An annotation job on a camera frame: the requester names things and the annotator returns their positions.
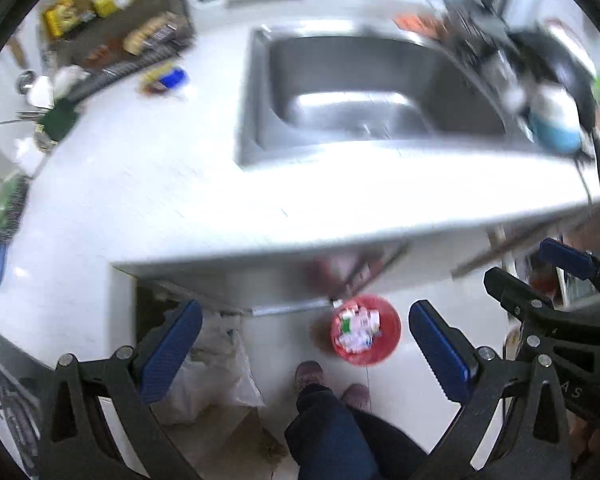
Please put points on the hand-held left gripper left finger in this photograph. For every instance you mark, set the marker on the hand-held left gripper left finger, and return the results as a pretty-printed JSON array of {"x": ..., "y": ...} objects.
[{"x": 172, "y": 350}]

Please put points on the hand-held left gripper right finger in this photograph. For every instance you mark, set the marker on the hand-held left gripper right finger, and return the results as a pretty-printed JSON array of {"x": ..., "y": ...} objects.
[{"x": 440, "y": 352}]

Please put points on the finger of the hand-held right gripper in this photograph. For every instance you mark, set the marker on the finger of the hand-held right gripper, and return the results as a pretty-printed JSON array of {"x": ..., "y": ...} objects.
[
  {"x": 565, "y": 259},
  {"x": 520, "y": 292}
]

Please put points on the red trash bin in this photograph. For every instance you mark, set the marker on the red trash bin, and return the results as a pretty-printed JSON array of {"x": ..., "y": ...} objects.
[{"x": 387, "y": 345}]

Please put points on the pile of white wrappers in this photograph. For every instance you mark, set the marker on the pile of white wrappers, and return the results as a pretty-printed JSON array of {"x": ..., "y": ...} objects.
[{"x": 357, "y": 330}]

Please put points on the person's right hand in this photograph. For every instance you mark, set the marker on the person's right hand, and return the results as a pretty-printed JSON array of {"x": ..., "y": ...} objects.
[{"x": 597, "y": 442}]

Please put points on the wooden stick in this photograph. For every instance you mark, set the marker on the wooden stick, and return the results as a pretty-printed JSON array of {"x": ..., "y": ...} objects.
[{"x": 515, "y": 247}]

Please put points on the white plastic bag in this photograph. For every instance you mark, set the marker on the white plastic bag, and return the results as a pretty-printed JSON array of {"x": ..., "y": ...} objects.
[{"x": 215, "y": 370}]

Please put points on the pink shoe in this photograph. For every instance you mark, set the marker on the pink shoe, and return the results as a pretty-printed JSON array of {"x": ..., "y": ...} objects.
[
  {"x": 356, "y": 396},
  {"x": 309, "y": 376}
]

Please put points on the person's dark blue pants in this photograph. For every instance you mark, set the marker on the person's dark blue pants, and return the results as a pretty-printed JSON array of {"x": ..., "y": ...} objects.
[{"x": 340, "y": 440}]

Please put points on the blue and white pot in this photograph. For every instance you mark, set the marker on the blue and white pot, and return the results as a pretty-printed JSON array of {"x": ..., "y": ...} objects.
[{"x": 555, "y": 122}]

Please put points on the black frying pan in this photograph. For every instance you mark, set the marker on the black frying pan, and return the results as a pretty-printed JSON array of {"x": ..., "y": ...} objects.
[{"x": 560, "y": 60}]

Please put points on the stainless steel sink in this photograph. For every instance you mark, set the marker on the stainless steel sink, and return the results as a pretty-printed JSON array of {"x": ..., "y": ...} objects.
[{"x": 370, "y": 95}]

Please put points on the dark green utensil holder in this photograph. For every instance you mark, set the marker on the dark green utensil holder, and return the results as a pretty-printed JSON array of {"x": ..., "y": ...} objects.
[{"x": 57, "y": 122}]

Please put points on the red snack wrapper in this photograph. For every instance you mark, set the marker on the red snack wrapper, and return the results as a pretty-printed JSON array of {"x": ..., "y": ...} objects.
[{"x": 155, "y": 87}]

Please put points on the blue round lid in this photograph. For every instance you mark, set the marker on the blue round lid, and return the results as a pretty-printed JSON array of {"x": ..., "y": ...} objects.
[{"x": 174, "y": 77}]

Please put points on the yellow seasoning packet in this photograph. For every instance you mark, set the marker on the yellow seasoning packet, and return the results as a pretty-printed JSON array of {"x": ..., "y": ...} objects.
[{"x": 157, "y": 74}]

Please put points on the orange cloth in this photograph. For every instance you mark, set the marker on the orange cloth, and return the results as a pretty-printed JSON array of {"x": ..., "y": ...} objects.
[{"x": 417, "y": 22}]

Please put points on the white garlic bulb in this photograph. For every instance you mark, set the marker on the white garlic bulb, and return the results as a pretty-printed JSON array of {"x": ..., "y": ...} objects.
[{"x": 70, "y": 80}]

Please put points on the white ceramic spoons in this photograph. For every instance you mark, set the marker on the white ceramic spoons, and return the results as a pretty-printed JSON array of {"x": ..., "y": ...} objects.
[{"x": 41, "y": 92}]

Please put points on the ginger root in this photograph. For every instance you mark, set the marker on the ginger root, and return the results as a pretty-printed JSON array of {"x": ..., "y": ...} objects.
[{"x": 150, "y": 35}]

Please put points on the metal cabinet rail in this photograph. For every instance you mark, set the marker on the metal cabinet rail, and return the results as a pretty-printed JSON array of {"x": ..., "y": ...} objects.
[{"x": 287, "y": 307}]

